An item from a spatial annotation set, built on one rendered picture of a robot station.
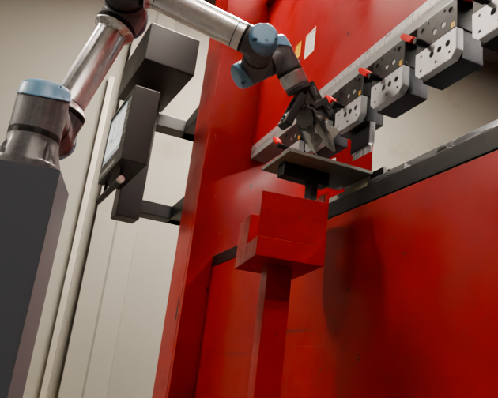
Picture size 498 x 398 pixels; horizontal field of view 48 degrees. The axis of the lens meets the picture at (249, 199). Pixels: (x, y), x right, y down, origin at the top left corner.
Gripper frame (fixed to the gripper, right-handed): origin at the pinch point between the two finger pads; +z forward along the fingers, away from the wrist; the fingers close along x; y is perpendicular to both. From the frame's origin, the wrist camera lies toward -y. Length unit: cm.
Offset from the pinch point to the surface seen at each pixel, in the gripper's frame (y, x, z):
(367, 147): 13.8, -2.7, 5.1
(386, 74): 19.9, -15.9, -11.3
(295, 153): -13.3, -4.7, -3.6
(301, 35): 57, 45, -43
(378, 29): 32.4, -9.8, -24.8
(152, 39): 30, 106, -79
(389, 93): 14.9, -17.9, -6.3
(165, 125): 36, 144, -45
